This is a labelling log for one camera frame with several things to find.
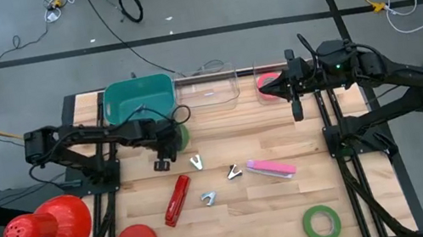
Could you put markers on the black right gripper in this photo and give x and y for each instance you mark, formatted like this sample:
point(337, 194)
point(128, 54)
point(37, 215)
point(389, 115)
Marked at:
point(301, 77)

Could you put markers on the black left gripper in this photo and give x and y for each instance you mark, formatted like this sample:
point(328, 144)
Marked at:
point(152, 135)

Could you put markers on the pink tape roll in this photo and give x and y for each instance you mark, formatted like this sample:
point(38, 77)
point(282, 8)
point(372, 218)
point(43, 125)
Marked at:
point(263, 83)

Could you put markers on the teal staple remover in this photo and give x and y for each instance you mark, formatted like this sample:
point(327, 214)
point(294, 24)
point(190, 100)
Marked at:
point(196, 162)

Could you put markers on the red stapler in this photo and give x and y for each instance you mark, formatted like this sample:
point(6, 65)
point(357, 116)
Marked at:
point(177, 199)

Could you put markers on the light blue staple remover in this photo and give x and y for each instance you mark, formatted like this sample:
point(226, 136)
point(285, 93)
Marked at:
point(209, 197)

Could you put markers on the pink stapler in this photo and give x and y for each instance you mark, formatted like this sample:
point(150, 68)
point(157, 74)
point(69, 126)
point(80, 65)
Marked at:
point(271, 168)

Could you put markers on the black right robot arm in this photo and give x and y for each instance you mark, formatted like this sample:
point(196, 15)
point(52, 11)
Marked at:
point(403, 78)

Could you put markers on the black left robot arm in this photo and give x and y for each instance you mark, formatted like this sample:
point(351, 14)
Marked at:
point(81, 136)

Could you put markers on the teal plastic bin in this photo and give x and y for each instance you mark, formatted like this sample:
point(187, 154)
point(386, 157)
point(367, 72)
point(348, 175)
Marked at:
point(139, 98)

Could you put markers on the black table frame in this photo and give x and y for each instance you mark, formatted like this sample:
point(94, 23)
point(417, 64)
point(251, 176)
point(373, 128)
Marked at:
point(409, 188)

